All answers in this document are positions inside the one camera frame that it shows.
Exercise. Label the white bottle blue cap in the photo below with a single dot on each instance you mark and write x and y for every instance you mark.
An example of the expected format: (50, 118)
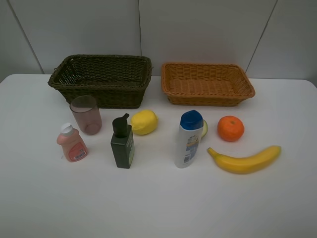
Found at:
(188, 139)

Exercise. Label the halved avocado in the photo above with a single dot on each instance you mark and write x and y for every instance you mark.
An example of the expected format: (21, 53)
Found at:
(205, 128)

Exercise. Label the orange tangerine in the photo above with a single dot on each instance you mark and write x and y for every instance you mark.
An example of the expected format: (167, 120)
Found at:
(230, 128)

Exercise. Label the yellow banana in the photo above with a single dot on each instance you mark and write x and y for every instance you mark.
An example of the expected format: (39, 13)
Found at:
(246, 165)

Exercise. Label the yellow lemon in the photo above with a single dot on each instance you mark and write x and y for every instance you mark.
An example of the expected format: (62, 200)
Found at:
(144, 122)

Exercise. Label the dark green pump bottle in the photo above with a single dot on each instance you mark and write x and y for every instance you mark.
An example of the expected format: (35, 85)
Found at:
(122, 142)

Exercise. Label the orange wicker basket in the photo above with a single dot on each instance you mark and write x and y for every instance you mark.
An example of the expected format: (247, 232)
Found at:
(202, 84)

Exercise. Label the dark brown wicker basket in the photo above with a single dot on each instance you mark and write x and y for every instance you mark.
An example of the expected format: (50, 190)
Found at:
(115, 81)

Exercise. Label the translucent pink plastic cup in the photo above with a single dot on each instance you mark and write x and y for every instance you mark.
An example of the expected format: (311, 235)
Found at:
(86, 114)

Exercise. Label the pink bottle white cap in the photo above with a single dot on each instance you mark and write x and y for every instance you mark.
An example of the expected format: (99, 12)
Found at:
(73, 146)

